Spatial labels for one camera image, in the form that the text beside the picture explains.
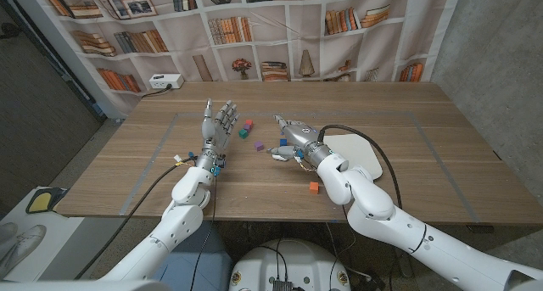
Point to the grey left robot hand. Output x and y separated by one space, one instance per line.
216 134

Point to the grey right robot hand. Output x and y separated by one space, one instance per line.
303 138

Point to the white airpods case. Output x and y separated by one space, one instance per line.
276 157

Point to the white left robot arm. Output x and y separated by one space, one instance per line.
182 219

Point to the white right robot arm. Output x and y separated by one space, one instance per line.
373 197

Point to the blue cube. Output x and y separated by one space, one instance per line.
282 142

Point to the green cube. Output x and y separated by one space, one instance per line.
243 133

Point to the small magenta cube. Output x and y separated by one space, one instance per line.
246 128

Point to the red cube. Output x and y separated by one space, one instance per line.
250 122

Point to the purple cube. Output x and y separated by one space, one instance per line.
259 146

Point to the orange cube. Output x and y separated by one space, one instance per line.
314 188

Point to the white square plate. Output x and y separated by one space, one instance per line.
360 155

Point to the white power strip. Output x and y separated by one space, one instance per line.
166 81

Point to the printed bookshelf backdrop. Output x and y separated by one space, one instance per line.
186 32

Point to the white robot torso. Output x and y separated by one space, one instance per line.
292 265

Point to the yellow and black pad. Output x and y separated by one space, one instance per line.
42 201

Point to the white floor platform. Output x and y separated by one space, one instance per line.
51 240

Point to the white shoe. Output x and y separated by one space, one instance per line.
6 232
21 248

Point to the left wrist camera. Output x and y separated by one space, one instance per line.
219 163

